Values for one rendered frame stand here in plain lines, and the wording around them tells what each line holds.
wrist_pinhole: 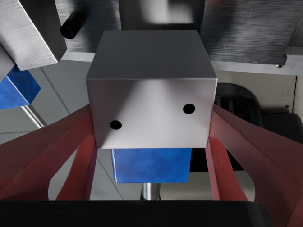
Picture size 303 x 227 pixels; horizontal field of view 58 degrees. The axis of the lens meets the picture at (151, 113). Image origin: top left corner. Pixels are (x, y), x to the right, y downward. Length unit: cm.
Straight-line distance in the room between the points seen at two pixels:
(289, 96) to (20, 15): 93
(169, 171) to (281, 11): 11
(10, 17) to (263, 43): 20
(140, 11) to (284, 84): 85
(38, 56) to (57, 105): 137
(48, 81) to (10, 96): 124
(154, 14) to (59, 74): 128
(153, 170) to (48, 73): 137
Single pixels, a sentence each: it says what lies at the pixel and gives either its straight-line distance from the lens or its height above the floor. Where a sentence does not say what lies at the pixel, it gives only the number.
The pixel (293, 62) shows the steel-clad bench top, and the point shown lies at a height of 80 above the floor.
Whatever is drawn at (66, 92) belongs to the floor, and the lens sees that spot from 154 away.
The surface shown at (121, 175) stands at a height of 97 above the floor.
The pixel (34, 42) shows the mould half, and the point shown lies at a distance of 27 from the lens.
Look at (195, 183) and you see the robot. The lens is 53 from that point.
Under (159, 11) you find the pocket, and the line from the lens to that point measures 21.
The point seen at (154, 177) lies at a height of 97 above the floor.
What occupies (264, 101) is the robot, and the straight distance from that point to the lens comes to 106.
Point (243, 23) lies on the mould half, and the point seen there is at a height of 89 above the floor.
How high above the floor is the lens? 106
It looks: 45 degrees down
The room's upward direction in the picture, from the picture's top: 169 degrees counter-clockwise
